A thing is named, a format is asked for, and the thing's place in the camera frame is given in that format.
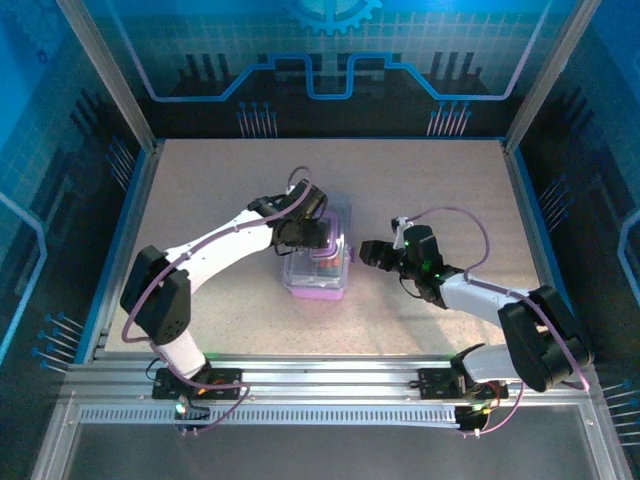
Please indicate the purple clear plastic tool case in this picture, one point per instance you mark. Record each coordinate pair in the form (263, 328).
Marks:
(315, 290)

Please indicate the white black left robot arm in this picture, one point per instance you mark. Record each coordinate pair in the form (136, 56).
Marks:
(160, 300)

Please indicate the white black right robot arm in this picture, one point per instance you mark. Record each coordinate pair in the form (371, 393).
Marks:
(540, 340)

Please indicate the small lit control board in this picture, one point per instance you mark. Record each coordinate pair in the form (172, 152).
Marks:
(182, 407)
(472, 417)

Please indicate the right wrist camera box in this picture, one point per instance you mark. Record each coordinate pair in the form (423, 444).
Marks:
(398, 225)

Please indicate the aluminium side rail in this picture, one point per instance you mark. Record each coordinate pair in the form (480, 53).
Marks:
(140, 200)
(522, 200)

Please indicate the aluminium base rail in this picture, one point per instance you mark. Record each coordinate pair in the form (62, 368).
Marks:
(330, 380)

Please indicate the aluminium frame post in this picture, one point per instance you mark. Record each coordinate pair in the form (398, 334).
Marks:
(555, 65)
(102, 65)

